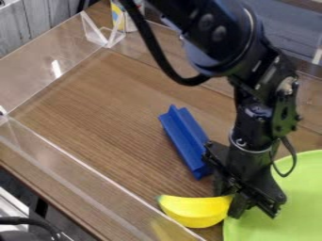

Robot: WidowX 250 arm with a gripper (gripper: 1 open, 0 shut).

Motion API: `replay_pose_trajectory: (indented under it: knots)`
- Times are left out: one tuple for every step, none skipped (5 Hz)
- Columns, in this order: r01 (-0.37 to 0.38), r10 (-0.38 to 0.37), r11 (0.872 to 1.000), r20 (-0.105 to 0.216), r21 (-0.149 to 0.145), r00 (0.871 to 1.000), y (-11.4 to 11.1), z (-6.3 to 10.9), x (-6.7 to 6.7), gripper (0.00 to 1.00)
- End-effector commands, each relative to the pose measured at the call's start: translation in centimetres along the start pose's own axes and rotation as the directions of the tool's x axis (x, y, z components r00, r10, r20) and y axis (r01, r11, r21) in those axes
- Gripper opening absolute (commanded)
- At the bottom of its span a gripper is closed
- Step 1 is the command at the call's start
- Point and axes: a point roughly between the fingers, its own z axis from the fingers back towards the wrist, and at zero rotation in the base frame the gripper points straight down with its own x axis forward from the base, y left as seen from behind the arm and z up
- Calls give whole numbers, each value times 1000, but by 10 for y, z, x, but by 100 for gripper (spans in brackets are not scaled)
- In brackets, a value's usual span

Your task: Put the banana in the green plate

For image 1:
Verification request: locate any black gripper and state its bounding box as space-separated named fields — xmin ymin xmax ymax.
xmin=203 ymin=135 xmax=287 ymax=219

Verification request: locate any yellow toy banana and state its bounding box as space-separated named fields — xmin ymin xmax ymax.
xmin=158 ymin=195 xmax=232 ymax=229

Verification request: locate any blue star-shaped block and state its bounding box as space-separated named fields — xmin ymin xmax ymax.
xmin=159 ymin=104 xmax=211 ymax=180

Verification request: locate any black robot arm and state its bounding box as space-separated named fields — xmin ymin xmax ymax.
xmin=119 ymin=0 xmax=300 ymax=218

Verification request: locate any green plate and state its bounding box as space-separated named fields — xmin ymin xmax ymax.
xmin=223 ymin=150 xmax=322 ymax=241

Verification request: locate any white can with label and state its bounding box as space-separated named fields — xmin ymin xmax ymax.
xmin=109 ymin=0 xmax=137 ymax=33

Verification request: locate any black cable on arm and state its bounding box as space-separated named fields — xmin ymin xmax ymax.
xmin=117 ymin=0 xmax=212 ymax=88

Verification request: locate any black cable bottom left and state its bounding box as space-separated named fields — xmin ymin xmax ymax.
xmin=0 ymin=216 xmax=64 ymax=241

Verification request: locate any clear acrylic enclosure wall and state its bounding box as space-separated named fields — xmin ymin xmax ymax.
xmin=0 ymin=10 xmax=322 ymax=241

